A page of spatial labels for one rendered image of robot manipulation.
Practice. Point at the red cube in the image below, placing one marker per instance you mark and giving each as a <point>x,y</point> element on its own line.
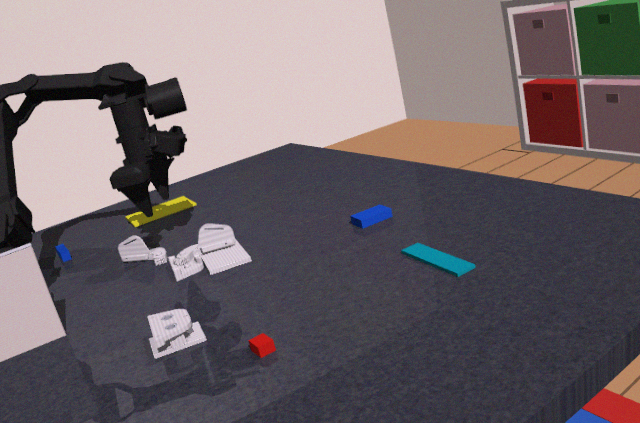
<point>262,345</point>

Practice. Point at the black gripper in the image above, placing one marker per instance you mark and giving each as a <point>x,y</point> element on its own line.
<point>139,170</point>

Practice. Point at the yellow flat plate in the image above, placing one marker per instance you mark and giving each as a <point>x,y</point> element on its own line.
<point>179,204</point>

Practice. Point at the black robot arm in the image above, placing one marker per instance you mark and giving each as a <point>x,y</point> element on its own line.
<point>117,86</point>

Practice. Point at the blue rectangular block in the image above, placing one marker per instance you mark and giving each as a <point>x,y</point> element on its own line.
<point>371,216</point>

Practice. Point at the small blue block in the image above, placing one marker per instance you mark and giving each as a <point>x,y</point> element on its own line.
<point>63,252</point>

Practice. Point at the teal flat bar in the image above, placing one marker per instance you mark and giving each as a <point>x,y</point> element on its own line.
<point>437,259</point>

